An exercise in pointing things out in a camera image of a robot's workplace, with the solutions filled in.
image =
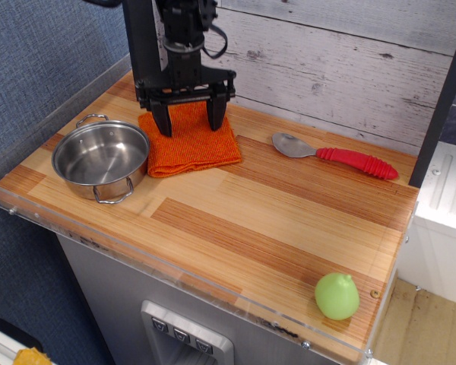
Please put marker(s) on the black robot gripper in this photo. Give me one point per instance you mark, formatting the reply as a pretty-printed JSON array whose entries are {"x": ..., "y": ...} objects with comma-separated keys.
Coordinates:
[{"x": 183, "y": 80}]

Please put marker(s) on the orange knitted cloth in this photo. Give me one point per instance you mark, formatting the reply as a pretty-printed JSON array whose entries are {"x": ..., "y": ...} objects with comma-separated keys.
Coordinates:
[{"x": 193, "y": 145}]

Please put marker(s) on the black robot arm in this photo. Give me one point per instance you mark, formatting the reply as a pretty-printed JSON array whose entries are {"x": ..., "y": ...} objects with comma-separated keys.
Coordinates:
[{"x": 166, "y": 41}]

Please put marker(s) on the silver steel pot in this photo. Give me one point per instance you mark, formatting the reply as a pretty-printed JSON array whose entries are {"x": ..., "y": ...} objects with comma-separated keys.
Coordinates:
[{"x": 102, "y": 159}]

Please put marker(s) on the clear acrylic table guard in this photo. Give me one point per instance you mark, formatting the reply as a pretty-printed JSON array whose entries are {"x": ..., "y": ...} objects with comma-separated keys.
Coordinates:
[{"x": 257, "y": 236}]

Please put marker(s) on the grey toy fridge cabinet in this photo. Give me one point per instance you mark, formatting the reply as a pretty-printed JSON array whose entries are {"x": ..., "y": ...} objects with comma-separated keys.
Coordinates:
[{"x": 115, "y": 291}]

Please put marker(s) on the silver dispenser panel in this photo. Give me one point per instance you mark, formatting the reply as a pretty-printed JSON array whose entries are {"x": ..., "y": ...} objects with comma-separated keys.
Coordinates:
[{"x": 175, "y": 339}]

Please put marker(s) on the green plastic pear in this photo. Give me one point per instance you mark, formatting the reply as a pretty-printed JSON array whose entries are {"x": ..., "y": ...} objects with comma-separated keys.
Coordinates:
[{"x": 336, "y": 296}]

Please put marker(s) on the white plastic appliance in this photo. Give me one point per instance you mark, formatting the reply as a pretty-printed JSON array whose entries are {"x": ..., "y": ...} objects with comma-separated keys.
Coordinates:
[{"x": 428, "y": 255}]

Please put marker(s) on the black and yellow object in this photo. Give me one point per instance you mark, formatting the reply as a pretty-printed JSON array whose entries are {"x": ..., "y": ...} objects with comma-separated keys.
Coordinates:
[{"x": 13, "y": 340}]

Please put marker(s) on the left black frame post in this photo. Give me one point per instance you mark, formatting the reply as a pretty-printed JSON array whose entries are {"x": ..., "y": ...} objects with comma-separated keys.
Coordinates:
[{"x": 140, "y": 25}]

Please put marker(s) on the black frame post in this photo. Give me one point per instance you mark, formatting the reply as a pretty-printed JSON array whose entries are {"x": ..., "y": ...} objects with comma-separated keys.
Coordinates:
[
  {"x": 140, "y": 25},
  {"x": 436, "y": 126}
]

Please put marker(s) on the red handled metal spoon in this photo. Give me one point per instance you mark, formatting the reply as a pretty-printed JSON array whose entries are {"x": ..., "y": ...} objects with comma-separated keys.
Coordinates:
[{"x": 293, "y": 147}]

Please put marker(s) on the right black frame post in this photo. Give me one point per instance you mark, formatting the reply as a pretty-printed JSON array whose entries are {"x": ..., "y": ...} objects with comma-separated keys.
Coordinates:
[{"x": 436, "y": 126}]

